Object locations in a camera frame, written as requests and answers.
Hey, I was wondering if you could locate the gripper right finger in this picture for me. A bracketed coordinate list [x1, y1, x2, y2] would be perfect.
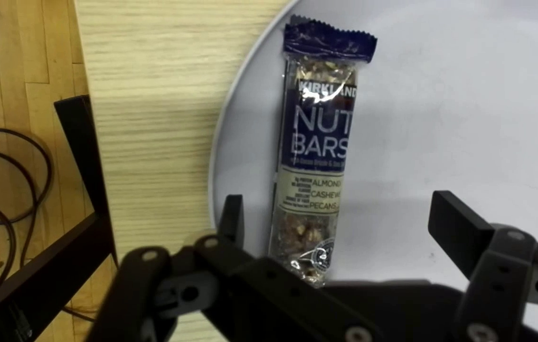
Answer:
[428, 190, 538, 342]

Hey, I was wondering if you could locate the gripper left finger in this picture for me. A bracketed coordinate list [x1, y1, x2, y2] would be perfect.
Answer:
[86, 194, 383, 342]

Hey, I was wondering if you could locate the white round plate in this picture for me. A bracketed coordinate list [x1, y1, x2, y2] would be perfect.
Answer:
[208, 0, 538, 340]

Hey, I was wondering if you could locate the nut bar in blue wrapper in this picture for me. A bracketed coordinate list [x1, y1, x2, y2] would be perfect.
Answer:
[269, 14, 378, 288]

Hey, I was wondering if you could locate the black table leg frame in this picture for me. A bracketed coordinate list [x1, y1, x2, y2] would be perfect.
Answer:
[0, 95, 118, 342]

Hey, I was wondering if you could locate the black cable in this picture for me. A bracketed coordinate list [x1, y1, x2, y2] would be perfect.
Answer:
[0, 123, 96, 328]

